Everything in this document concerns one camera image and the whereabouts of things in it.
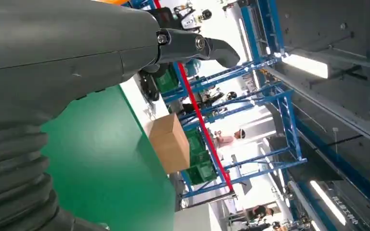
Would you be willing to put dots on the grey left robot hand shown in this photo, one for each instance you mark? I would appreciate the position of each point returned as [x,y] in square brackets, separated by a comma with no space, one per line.
[51,47]

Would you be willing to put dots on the orange drink bottle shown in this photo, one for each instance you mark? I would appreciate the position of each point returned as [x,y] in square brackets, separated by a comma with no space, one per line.
[114,1]

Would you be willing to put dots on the black bag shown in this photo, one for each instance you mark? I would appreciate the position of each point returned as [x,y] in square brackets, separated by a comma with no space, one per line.
[149,86]

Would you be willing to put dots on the green plastic crate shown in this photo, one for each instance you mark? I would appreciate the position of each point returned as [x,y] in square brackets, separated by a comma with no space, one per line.
[166,79]
[195,142]
[202,173]

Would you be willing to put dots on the green table mat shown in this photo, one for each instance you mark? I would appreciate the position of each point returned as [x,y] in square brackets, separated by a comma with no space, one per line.
[102,159]

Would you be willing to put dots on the black white machine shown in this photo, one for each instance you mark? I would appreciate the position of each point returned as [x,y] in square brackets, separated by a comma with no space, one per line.
[191,17]

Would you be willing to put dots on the brown cardboard box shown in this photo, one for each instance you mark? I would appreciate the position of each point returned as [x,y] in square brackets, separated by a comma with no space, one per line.
[170,143]

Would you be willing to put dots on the red metal bar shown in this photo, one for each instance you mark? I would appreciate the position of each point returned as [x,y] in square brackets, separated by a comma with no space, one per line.
[204,127]

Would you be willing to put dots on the person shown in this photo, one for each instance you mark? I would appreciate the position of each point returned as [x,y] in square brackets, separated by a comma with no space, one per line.
[262,211]
[228,139]

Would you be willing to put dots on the large white table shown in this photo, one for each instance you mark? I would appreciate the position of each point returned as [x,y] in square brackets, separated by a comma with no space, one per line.
[194,220]

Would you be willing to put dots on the blue metal rack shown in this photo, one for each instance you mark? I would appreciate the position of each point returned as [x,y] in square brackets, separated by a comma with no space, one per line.
[287,121]

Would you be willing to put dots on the ceiling strip light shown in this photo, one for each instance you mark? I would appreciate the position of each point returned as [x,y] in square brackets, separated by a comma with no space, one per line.
[328,202]
[306,65]

